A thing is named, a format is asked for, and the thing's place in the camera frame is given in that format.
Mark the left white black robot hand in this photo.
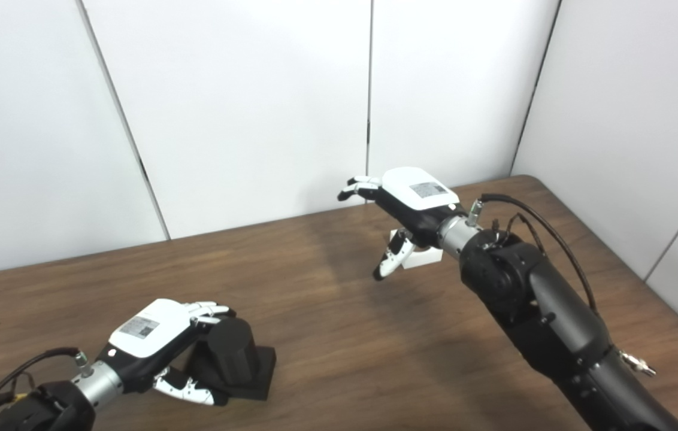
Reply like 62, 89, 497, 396
105, 299, 237, 406

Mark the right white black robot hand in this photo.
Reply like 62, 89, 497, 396
338, 167, 470, 281

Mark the white square piece with hole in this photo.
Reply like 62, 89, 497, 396
390, 229, 443, 269

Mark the black peg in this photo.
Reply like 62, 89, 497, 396
186, 317, 277, 400

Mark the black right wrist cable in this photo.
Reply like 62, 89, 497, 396
466, 193, 598, 315

